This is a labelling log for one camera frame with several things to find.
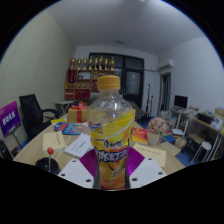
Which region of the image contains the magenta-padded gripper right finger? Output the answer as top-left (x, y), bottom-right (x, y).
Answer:
top-left (125, 146), bottom-right (169, 190)

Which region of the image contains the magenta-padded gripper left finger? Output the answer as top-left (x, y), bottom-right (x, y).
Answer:
top-left (57, 148), bottom-right (101, 190)

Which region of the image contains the orange drink bottle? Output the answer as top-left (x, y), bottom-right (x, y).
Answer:
top-left (87, 75), bottom-right (135, 191)

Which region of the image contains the large tan envelope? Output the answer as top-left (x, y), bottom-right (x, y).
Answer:
top-left (132, 142), bottom-right (167, 168)

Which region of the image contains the white printed booklet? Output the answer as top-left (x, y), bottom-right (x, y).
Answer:
top-left (64, 133), bottom-right (94, 158)

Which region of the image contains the black mug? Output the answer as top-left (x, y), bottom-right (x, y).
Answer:
top-left (35, 157), bottom-right (62, 175)

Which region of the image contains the red-tipped stirrer stick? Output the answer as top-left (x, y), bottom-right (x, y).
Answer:
top-left (46, 147), bottom-right (55, 173)

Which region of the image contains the orange book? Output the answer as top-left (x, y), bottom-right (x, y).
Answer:
top-left (132, 127), bottom-right (149, 145)

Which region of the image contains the pale yellow envelope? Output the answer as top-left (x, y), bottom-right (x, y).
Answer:
top-left (42, 130), bottom-right (68, 155)

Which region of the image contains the colourful blue red booklet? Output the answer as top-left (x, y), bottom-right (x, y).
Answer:
top-left (53, 120), bottom-right (81, 136)

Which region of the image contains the pink flower potted plant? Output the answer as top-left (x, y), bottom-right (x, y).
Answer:
top-left (147, 116), bottom-right (168, 146)

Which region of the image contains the stack of books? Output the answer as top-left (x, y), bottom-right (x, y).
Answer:
top-left (159, 109), bottom-right (176, 128)

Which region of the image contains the yellow gift box red ribbon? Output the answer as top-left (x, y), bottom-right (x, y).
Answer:
top-left (67, 101), bottom-right (89, 124)

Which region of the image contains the grey chair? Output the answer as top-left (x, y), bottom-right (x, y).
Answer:
top-left (128, 99), bottom-right (147, 122)

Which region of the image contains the white round stool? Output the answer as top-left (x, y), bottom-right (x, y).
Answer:
top-left (193, 141), bottom-right (213, 163)

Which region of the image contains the small round white table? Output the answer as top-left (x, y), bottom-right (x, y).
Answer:
top-left (54, 100), bottom-right (74, 116)

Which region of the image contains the black microphone stand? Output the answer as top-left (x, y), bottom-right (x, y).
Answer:
top-left (143, 83), bottom-right (155, 118)

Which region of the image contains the cluttered side desk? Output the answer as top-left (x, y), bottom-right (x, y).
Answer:
top-left (169, 106), bottom-right (224, 161)

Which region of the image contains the black office chair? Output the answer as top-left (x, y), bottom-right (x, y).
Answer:
top-left (18, 93), bottom-right (61, 141)

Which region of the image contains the black bag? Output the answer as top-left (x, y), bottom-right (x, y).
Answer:
top-left (0, 139), bottom-right (14, 161)

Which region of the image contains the black computer monitor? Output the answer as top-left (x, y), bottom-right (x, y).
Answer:
top-left (174, 94), bottom-right (189, 109)

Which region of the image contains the purple sign board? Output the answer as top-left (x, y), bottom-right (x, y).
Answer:
top-left (0, 100), bottom-right (22, 138)

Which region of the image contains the wooden shelf unit with trophies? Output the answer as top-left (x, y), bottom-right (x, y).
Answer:
top-left (64, 56), bottom-right (116, 101)

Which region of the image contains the white air conditioner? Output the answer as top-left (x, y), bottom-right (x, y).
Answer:
top-left (158, 58), bottom-right (175, 72)

